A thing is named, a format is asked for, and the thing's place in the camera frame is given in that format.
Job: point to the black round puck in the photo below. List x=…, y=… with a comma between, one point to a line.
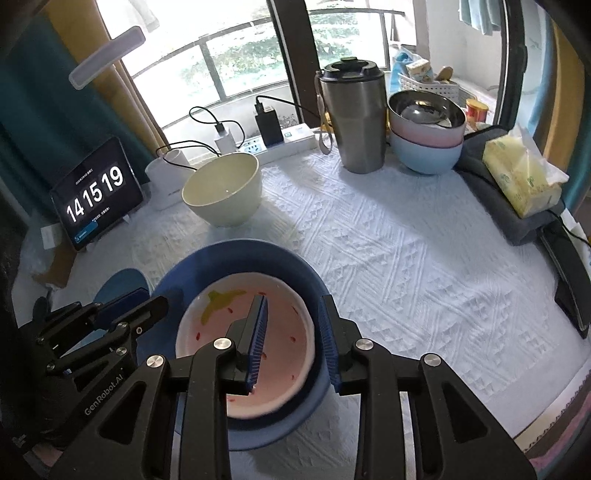
x=40, y=309

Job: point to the cardboard box with plastic bag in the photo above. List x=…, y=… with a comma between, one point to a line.
x=27, y=256

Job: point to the yellow curtain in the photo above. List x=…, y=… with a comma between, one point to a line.
x=570, y=101
x=134, y=92

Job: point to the large blue bowl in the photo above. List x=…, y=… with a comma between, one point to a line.
x=207, y=263

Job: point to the hanging light blue towel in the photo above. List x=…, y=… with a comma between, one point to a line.
x=480, y=14

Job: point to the tablet with clock display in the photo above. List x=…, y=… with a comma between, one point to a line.
x=97, y=194

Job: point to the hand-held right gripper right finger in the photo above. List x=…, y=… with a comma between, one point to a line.
x=327, y=341

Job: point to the white textured tablecloth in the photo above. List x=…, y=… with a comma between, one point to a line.
x=415, y=300

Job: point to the white charger plug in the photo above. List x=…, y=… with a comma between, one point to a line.
x=225, y=138

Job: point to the yellow packet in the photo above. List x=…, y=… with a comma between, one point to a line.
x=326, y=122

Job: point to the dark sliding door frame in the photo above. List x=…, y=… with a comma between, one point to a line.
x=295, y=60

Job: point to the black charger block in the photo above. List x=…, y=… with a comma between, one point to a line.
x=268, y=127

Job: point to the cream bowl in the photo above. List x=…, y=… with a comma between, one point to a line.
x=221, y=189

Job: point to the steel bowl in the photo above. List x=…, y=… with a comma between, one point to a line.
x=425, y=108

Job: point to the small white box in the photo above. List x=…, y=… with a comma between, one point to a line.
x=48, y=237

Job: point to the grey folded cloth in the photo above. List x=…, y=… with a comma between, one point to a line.
x=489, y=203

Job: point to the light blue bowl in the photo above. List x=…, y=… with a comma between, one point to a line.
x=425, y=159

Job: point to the red and yellow can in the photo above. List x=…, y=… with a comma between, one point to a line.
x=475, y=110

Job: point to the wooden brush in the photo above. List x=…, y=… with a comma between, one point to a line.
x=444, y=74

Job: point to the pink strawberry print bowl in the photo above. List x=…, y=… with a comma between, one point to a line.
x=286, y=318

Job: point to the yellow tissue pack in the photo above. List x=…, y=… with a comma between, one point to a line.
x=521, y=175

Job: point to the white plastic basket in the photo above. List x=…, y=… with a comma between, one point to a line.
x=427, y=85

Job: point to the teal curtain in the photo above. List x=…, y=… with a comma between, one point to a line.
x=55, y=115

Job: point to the white power strip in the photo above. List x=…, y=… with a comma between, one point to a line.
x=288, y=137

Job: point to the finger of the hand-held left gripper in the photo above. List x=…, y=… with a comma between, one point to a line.
x=138, y=316
x=122, y=300

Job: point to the white desk lamp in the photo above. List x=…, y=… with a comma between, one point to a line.
x=164, y=187

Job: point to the balcony railing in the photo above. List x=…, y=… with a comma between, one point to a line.
x=203, y=44

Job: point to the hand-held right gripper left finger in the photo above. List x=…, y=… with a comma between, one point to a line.
x=258, y=341

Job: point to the steel tumbler with black lid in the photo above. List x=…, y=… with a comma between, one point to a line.
x=353, y=120

